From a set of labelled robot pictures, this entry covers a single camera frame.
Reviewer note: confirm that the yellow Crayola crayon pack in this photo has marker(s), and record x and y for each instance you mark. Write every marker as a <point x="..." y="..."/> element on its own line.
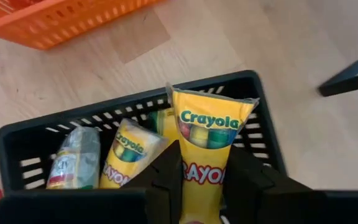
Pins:
<point x="76" y="158"/>
<point x="207" y="137"/>
<point x="129" y="161"/>
<point x="166" y="126"/>

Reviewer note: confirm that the wooden shelf riser black legs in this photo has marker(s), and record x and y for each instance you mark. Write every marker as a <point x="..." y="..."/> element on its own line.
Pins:
<point x="346" y="82"/>

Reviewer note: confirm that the orange plastic mesh basket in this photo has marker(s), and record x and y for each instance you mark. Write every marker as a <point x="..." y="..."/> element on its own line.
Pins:
<point x="42" y="25"/>

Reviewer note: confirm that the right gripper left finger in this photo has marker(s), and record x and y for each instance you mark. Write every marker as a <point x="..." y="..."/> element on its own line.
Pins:
<point x="163" y="193"/>

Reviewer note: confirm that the black plastic mesh basket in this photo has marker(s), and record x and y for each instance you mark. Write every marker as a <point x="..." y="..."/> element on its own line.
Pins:
<point x="26" y="143"/>

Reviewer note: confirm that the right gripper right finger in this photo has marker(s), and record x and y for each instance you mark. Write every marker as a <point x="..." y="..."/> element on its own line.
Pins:
<point x="259" y="199"/>

